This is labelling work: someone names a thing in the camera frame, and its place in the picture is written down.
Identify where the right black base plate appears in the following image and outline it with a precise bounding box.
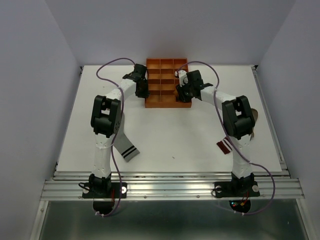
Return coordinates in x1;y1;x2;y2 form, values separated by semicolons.
211;181;260;198

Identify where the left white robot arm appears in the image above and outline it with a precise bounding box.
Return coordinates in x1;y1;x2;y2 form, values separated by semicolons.
87;64;150;197

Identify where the orange compartment tray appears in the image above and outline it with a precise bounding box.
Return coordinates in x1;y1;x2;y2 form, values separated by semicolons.
144;58;192;108

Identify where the aluminium rail frame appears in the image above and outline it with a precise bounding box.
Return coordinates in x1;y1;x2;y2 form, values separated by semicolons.
30;66;317;240

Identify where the purple cable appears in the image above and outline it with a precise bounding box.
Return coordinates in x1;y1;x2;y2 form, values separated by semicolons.
174;61;277;217
94;57;137;218

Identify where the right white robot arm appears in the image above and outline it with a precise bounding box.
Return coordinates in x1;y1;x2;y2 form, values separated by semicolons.
174;70;260;198

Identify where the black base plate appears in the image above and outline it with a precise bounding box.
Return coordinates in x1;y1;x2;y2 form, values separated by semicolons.
211;181;260;198
78;182;128;199

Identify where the taupe maroon-cuffed sock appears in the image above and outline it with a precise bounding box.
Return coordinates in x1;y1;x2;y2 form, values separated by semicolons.
216;108;259;155

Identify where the grey striped sock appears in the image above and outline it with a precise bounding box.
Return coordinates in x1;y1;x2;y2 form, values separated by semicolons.
113;114;140;163

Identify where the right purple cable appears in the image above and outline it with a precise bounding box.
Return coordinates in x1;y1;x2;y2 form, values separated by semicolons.
174;61;277;217

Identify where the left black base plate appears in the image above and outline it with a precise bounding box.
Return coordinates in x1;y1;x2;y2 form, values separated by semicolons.
78;182;128;199

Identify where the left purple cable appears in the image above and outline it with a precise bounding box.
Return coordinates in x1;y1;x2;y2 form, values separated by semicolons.
94;57;137;218

